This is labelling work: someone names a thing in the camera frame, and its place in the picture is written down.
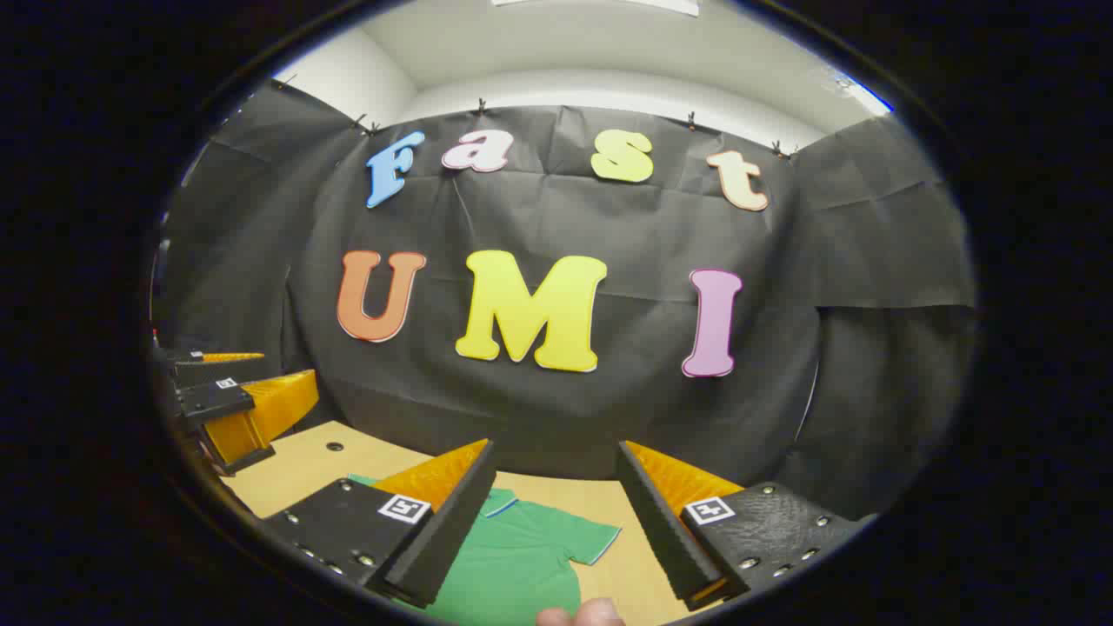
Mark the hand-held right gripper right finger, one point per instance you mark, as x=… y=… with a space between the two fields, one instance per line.
x=665 y=530

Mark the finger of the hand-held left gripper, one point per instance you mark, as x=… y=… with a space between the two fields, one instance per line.
x=256 y=413
x=217 y=373

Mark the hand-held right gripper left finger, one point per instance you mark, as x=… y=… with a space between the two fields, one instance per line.
x=452 y=539

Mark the green T-shirt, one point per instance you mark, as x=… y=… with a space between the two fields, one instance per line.
x=522 y=565

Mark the white ceiling light panel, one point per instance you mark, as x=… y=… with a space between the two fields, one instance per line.
x=600 y=5

